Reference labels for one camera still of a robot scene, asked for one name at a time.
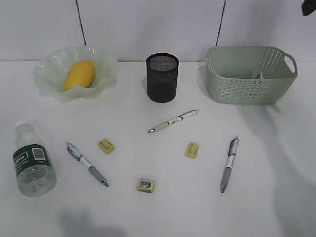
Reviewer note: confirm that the yellow eraser with barcode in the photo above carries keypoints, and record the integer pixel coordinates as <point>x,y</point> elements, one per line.
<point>145,185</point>

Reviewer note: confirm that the waste paper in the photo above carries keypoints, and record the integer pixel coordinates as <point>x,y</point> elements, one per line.
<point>259,76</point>

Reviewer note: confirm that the yellow eraser right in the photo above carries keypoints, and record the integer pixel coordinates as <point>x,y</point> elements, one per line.
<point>192,150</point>

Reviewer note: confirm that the pale green wavy plate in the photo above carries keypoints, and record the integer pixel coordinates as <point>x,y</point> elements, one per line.
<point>51,73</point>

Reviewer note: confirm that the grey grip clear pen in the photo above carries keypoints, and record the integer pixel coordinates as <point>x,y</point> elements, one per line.
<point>229,164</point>

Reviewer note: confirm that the clear water bottle green label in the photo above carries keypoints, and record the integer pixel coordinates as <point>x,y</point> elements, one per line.
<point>34,170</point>

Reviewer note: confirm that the cream barrel pen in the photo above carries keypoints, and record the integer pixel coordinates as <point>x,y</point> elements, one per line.
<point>173,121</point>

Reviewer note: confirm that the blue clip grey pen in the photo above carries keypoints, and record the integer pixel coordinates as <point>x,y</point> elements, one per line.
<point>77,155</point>

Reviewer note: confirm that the yellow eraser left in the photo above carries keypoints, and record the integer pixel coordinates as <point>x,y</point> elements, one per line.
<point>106,146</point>

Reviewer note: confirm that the black mesh pen holder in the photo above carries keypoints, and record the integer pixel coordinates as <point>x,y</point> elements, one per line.
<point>162,74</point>

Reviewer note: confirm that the yellow mango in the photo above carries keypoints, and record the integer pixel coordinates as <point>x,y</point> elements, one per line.
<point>81,74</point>

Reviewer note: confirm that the pale green plastic basket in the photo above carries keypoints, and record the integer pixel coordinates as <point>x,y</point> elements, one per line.
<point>231,72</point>

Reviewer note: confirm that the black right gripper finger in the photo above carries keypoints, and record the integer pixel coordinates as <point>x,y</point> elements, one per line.
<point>308,7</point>

